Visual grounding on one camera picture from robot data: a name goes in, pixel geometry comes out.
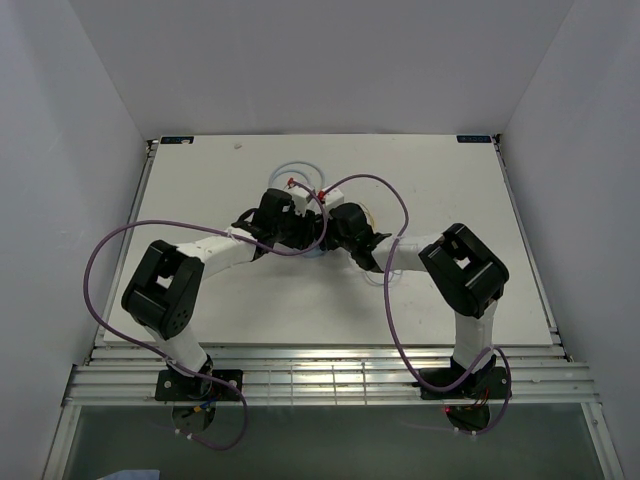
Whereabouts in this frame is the round blue power socket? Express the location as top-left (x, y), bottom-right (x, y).
top-left (303, 247), bottom-right (326, 259)

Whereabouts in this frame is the light blue charging cable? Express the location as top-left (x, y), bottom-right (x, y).
top-left (362, 269), bottom-right (401, 290)

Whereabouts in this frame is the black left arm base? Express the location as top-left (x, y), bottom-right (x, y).
top-left (154, 367), bottom-right (245, 441)

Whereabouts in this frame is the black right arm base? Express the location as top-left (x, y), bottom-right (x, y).
top-left (412, 364), bottom-right (512, 436)

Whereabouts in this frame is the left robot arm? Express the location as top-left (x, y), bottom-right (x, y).
top-left (121, 185), bottom-right (329, 400)

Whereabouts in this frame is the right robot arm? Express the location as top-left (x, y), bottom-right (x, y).
top-left (324, 202), bottom-right (509, 397)

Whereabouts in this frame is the left blue corner label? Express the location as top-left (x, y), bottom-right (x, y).
top-left (160, 136), bottom-right (194, 145)

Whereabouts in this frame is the blue corner label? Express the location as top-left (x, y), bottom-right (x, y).
top-left (456, 135), bottom-right (492, 144)
top-left (160, 136), bottom-right (194, 145)

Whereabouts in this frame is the right blue corner label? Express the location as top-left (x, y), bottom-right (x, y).
top-left (456, 135), bottom-right (492, 144)

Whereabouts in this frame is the blue cloth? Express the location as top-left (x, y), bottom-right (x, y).
top-left (104, 469), bottom-right (160, 480)

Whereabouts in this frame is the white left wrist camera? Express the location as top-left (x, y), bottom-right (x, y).
top-left (285, 177), bottom-right (314, 216)

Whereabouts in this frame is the thick blue socket cord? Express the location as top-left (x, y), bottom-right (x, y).
top-left (267, 159), bottom-right (329, 194)

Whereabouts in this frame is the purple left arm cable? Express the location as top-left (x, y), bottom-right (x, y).
top-left (82, 192), bottom-right (329, 451)

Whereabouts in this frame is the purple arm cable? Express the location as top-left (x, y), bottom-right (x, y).
top-left (324, 173), bottom-right (513, 436)
top-left (82, 192), bottom-right (329, 451)

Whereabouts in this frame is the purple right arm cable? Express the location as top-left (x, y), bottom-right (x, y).
top-left (324, 173), bottom-right (513, 436)

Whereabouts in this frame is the aluminium table edge rail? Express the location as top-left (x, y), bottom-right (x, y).
top-left (64, 345), bottom-right (599, 406)

